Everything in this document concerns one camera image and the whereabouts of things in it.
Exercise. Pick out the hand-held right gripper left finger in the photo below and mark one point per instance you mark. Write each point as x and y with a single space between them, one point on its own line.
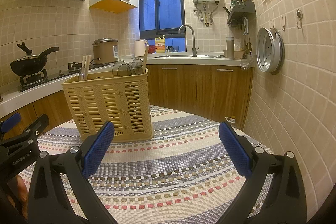
99 148

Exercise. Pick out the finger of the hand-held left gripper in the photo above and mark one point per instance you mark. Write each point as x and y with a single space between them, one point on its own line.
36 127
10 121

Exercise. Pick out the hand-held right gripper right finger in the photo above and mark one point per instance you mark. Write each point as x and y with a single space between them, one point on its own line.
235 150

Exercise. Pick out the yellow plastic utensil basket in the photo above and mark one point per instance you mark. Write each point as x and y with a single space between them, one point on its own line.
105 98

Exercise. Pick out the person's left hand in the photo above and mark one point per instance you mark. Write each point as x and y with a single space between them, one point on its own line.
21 192

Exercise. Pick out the black gas stove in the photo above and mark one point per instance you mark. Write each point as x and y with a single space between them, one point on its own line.
55 76

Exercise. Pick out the black wok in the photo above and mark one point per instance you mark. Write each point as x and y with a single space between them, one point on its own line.
26 67

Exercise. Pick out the striped woven tablecloth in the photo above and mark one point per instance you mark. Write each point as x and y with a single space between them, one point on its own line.
170 161

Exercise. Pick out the wooden base cabinets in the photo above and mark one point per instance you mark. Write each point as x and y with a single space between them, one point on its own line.
178 87

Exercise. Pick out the beige tray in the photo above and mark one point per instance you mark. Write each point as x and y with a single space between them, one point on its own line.
239 54

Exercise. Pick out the brown rice cooker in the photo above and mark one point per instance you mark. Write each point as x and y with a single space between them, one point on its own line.
105 52

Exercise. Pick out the wooden spatula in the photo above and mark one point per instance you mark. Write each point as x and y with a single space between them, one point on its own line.
145 58

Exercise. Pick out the grey cylindrical canister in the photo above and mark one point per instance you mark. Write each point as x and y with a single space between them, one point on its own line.
230 47

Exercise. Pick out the brass ladle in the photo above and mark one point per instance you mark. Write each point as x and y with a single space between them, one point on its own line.
248 47

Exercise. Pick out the aluminium steamer tray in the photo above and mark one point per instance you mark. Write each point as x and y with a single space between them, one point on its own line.
270 50

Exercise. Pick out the cream electric kettle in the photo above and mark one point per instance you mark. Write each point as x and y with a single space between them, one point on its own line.
139 48

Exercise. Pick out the steel kitchen faucet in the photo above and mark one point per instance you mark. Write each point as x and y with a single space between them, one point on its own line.
193 43

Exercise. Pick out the yellow detergent bottle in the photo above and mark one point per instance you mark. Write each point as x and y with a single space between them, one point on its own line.
160 45

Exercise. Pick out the glass cup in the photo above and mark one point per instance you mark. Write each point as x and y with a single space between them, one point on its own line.
172 49

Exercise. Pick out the steel water heater pipes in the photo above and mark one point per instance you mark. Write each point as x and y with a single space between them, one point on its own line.
203 14

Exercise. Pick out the dark framed window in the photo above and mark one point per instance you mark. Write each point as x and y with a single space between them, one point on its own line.
168 3

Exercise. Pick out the grey wall spice rack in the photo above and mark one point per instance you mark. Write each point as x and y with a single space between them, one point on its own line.
241 10

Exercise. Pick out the metal wall hook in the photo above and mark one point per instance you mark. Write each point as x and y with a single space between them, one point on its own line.
299 15

